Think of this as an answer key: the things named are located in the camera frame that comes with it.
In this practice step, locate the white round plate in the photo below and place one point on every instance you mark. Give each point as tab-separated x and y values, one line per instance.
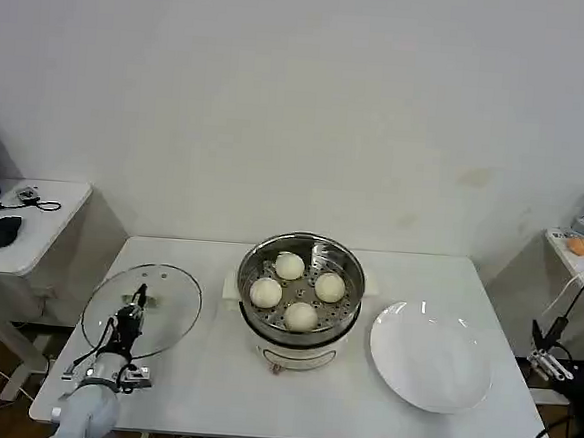
430	361

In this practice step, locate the perforated steel steamer basket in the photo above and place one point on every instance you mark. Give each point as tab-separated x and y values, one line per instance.
300	247

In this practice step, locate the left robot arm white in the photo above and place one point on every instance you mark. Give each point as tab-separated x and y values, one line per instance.
91	408

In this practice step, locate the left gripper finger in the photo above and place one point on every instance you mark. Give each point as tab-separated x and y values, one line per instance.
136	302
143	296

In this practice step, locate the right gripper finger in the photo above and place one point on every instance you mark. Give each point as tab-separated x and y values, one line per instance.
545	361

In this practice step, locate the orange round fruit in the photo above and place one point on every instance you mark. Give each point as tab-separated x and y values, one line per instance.
578	246

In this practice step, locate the black computer mouse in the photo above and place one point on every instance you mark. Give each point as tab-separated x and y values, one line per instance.
3	231

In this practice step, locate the white side table with laptop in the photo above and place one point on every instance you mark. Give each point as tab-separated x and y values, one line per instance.
45	239

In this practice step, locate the black power adapter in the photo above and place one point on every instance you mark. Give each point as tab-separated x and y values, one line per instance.
557	330

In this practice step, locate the white electric cooking pot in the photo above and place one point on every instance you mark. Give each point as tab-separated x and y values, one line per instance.
295	354

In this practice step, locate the white steamed bun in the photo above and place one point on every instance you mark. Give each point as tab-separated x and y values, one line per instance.
300	317
329	288
289	266
266	293

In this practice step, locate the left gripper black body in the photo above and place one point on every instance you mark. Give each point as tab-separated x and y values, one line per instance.
126	328

